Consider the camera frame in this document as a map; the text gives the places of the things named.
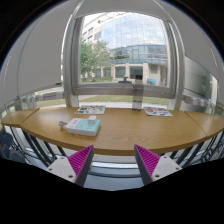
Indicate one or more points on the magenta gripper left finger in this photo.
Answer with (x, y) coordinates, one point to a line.
(75, 167)

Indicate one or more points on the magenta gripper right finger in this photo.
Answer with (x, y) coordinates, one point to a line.
(153, 167)

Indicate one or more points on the white charger plug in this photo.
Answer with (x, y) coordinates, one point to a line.
(92, 119)

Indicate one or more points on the white and teal power strip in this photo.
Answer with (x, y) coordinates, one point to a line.
(83, 127)

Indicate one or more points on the colourful booklet on right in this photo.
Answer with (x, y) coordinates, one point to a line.
(154, 111)

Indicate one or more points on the colourful booklet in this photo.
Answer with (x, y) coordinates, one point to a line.
(154, 111)
(91, 109)

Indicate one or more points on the colourful booklet on left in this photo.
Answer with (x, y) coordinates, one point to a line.
(91, 109)

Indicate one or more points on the clear water bottle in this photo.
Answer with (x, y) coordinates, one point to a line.
(138, 89)

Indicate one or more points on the dark blue chair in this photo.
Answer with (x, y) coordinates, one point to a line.
(6, 149)

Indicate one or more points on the white roller blind left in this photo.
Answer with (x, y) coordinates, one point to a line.
(34, 60)

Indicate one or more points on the white roller blind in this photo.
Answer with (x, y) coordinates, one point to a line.
(34, 60)
(197, 45)

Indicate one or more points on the white roller blind right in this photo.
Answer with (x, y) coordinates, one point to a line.
(197, 45)

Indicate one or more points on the grey window frame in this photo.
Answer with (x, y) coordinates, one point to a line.
(104, 53)

